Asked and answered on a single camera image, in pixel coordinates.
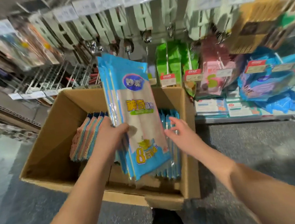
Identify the person's right hand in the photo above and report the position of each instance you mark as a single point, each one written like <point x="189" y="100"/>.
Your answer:
<point x="185" y="138"/>

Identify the person's left hand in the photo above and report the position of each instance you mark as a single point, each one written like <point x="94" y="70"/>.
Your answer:
<point x="110" y="139"/>

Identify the colourful sponge packets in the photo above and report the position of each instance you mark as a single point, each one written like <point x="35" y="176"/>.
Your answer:
<point x="86" y="137"/>

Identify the dishcloth packets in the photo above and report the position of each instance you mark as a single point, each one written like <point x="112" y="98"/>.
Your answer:
<point x="174" y="161"/>

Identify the brown cardboard box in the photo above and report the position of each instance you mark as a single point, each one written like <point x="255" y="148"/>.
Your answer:
<point x="55" y="143"/>

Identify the person's right forearm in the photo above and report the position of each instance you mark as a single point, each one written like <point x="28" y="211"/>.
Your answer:
<point x="269" y="187"/>

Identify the hanging green packets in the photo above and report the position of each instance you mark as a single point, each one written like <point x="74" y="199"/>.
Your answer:
<point x="176" y="61"/>

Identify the pink goods pile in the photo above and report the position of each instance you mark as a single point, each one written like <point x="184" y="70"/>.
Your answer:
<point x="214" y="64"/>

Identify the teal cloth packets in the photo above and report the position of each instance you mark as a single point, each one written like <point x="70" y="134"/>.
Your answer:
<point x="272" y="82"/>

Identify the grey chopstick display rack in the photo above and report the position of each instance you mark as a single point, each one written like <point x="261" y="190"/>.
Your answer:
<point x="7" y="106"/>

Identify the row of white price tags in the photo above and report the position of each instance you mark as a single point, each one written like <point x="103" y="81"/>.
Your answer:
<point x="107" y="0"/>

